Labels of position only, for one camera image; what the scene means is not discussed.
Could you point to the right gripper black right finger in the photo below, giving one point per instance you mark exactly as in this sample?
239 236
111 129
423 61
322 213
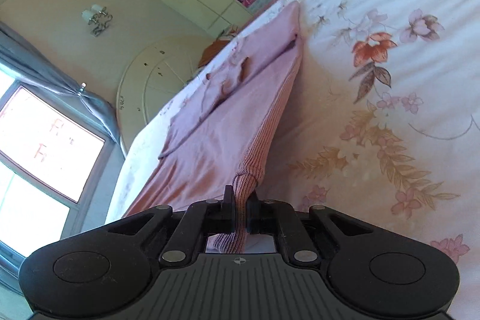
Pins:
313 236

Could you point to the blue curtain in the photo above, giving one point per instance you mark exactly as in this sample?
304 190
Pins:
21 59

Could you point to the wall lamp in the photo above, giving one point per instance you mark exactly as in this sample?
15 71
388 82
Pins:
98 18

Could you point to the white floral bed sheet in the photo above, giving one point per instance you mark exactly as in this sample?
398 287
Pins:
382 121

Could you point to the pink knit sweater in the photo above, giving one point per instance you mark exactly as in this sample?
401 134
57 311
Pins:
223 133

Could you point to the window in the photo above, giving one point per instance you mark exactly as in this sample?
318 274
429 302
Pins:
50 165

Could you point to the orange striped pillow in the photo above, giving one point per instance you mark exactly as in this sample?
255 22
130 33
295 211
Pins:
219 43

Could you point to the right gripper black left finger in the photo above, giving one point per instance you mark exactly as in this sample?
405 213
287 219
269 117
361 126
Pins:
179 237

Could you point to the cream round headboard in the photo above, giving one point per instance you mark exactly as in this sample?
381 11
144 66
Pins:
152 79

